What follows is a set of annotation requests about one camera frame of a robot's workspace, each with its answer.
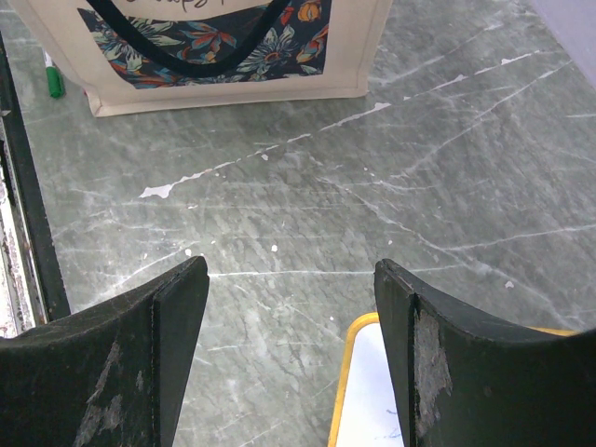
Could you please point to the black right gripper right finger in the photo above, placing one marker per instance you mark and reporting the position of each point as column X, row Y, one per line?
column 462, row 377

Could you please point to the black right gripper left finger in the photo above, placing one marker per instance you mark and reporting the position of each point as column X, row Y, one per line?
column 113, row 374

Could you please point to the beige canvas tote bag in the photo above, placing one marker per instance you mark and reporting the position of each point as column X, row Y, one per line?
column 134, row 57

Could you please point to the yellow-framed small whiteboard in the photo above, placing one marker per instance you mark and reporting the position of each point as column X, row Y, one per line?
column 365, row 411

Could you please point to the green-capped white marker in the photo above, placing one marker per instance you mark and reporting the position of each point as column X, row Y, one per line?
column 55, row 84

